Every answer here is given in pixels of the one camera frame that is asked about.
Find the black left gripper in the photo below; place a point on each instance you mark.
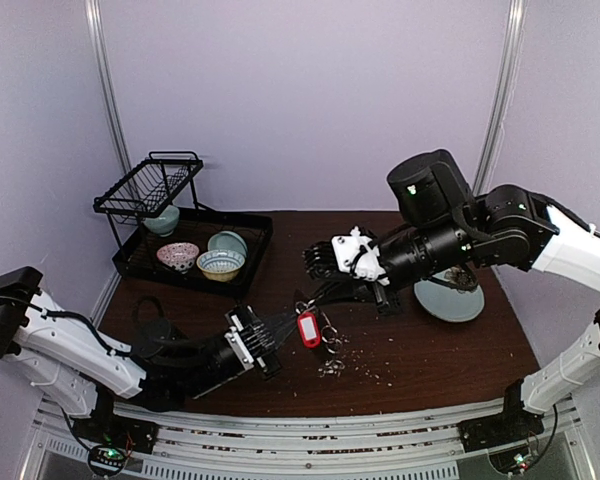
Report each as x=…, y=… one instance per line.
x=266, y=360

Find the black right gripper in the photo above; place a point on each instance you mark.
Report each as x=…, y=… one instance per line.
x=380, y=288

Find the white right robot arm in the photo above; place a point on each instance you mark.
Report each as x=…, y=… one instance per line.
x=446, y=226

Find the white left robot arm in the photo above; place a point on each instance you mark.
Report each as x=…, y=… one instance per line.
x=62, y=353

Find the yellow blue patterned bowl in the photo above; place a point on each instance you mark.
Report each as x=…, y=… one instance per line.
x=220, y=265

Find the light blue flower plate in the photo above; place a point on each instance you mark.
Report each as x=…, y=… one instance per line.
x=453, y=295

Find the light blue bowl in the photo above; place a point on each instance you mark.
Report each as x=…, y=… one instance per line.
x=228, y=240

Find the red patterned bowl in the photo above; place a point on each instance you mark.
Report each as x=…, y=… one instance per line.
x=180, y=256

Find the celadon green bowl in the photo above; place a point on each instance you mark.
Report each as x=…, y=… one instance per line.
x=164, y=224

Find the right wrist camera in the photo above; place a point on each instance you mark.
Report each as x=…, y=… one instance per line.
x=354, y=256

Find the black wire dish rack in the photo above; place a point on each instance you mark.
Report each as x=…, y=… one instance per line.
x=144, y=193

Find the right aluminium wall post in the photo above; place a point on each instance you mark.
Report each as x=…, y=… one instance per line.
x=504, y=92

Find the aluminium wall post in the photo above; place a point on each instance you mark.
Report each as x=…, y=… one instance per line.
x=112, y=116
x=504, y=92

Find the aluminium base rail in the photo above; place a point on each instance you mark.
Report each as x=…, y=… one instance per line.
x=416, y=445

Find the left aluminium wall post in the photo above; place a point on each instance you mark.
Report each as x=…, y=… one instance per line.
x=112, y=116

